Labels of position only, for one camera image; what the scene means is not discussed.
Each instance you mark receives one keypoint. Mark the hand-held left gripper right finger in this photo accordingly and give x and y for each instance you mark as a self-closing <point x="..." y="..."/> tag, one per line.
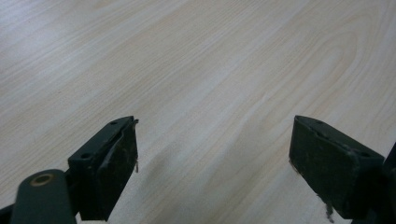
<point x="333" y="168"/>

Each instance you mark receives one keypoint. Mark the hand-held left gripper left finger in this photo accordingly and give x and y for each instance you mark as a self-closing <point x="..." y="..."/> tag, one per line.
<point x="102" y="168"/>

